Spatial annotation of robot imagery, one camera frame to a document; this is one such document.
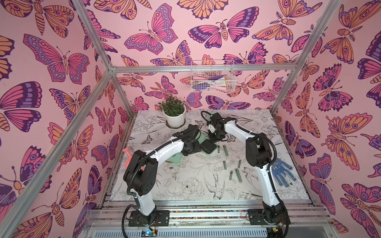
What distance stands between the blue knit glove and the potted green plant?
68cm

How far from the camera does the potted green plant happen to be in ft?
3.33

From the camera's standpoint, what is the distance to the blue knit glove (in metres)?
0.87

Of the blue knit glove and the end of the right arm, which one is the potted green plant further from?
the blue knit glove

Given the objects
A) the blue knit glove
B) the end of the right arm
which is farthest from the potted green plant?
the blue knit glove
